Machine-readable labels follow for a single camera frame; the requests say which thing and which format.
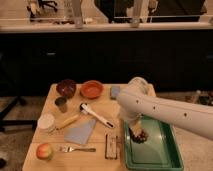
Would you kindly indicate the black framed whiteboard eraser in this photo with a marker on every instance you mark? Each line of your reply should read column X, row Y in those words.
column 111, row 146

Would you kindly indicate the orange bowl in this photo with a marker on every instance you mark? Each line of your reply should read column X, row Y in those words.
column 91, row 89

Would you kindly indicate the blue sponge block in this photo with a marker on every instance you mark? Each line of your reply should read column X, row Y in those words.
column 114, row 91

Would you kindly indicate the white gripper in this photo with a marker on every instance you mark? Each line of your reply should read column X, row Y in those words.
column 133, row 120

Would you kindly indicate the dark red bowl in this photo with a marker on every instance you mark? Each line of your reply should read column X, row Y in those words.
column 66, row 88

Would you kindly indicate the small metal cup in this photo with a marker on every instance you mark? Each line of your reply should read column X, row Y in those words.
column 61, row 103

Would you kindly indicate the dark grape bunch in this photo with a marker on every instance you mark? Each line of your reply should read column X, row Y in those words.
column 141, row 138

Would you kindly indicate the silver fork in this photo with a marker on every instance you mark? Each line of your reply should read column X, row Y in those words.
column 68, row 149

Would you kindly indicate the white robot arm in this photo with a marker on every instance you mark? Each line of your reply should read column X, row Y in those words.
column 138, row 98

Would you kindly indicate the blue grey cloth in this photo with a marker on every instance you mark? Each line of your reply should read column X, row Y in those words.
column 80, row 134

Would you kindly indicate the green plastic tray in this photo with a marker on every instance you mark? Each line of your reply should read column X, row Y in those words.
column 159, row 152

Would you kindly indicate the red yellow apple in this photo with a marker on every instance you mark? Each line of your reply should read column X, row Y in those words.
column 44, row 151

